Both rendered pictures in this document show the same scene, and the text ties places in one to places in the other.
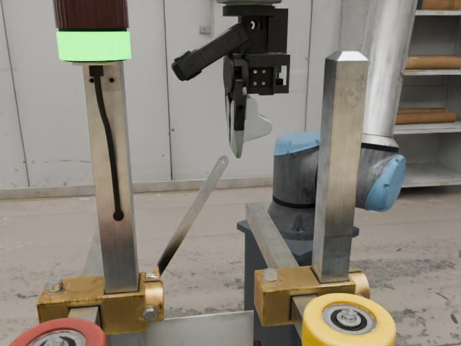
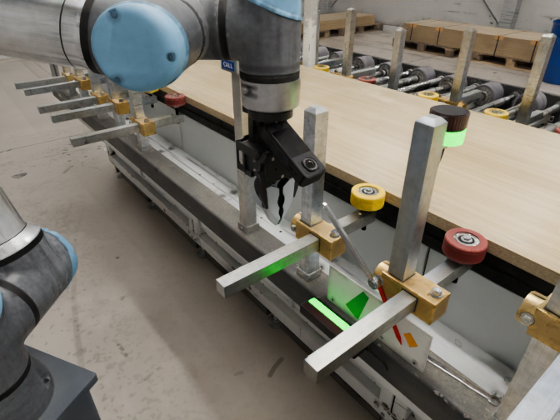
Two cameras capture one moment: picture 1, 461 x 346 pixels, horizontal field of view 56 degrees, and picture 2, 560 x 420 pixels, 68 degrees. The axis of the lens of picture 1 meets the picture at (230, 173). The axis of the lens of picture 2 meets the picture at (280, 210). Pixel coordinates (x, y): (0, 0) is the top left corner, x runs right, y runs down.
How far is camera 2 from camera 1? 110 cm
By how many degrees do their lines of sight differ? 104
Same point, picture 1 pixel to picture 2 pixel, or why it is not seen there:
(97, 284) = (412, 281)
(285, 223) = (38, 392)
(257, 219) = (254, 269)
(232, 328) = (338, 278)
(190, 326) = (357, 289)
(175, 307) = not seen: outside the picture
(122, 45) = not seen: hidden behind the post
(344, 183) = not seen: hidden behind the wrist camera
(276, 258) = (303, 245)
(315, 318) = (377, 195)
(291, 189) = (18, 354)
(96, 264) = (394, 304)
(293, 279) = (326, 228)
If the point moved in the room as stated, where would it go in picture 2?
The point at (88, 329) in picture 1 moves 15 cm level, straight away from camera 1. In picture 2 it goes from (451, 236) to (420, 275)
